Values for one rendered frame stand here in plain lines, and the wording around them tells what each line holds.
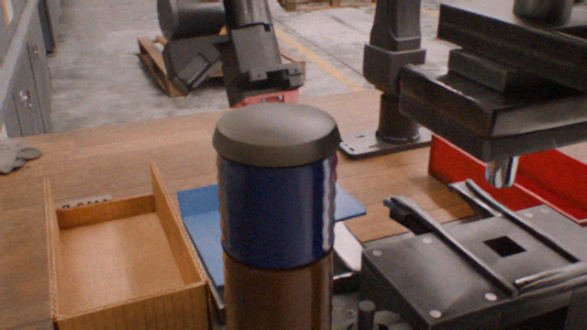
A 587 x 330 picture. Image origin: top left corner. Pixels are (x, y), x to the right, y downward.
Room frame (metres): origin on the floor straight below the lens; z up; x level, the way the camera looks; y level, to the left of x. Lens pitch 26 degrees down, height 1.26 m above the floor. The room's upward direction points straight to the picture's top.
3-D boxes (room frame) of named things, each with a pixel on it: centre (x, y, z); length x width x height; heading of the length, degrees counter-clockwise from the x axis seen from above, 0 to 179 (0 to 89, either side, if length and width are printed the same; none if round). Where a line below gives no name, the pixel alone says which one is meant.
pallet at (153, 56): (4.38, 0.61, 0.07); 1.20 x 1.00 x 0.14; 23
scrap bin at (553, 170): (0.63, -0.29, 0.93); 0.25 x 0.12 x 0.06; 23
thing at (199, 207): (0.52, 0.07, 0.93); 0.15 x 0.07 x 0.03; 24
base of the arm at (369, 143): (0.83, -0.16, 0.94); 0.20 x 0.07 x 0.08; 113
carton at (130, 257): (0.47, 0.18, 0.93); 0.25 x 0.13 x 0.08; 23
